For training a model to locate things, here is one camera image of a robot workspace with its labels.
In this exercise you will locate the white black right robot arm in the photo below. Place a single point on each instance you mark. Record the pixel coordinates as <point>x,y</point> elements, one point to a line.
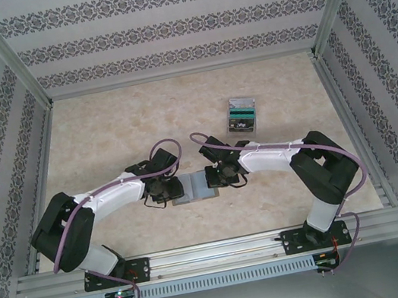
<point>270,159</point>

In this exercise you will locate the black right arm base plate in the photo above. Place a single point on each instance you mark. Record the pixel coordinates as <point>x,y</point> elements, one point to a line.
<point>292,240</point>

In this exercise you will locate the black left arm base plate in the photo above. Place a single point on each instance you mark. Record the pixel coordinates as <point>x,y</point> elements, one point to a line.
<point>141,269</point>

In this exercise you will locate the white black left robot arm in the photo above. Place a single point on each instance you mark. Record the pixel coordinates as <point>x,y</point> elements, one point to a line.
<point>114,193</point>

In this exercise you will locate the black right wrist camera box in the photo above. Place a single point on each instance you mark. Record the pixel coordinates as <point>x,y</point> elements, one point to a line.
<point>212,150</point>

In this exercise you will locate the grey card holder clear sleeves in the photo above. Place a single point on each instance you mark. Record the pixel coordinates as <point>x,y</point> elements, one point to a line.
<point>195,186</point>

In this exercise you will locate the small circuit board green light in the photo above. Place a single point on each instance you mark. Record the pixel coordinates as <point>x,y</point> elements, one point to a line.
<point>120,295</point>

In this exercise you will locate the black VIP card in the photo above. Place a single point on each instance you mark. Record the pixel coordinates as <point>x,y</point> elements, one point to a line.
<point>236,129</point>

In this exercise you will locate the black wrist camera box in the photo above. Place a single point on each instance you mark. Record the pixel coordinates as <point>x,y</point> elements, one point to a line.
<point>164,161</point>
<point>212,150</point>

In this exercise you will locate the aluminium side rail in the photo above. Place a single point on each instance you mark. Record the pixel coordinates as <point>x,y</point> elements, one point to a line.
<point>42,165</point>
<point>344,111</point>

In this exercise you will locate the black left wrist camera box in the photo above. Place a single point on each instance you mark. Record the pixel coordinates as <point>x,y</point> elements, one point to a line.
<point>164,161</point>

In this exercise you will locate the silver credit card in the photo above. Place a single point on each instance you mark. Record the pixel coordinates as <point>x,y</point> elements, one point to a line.
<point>241,102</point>

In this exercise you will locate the aluminium mounting rail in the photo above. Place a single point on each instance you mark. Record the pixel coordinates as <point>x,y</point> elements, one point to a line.
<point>217,253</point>

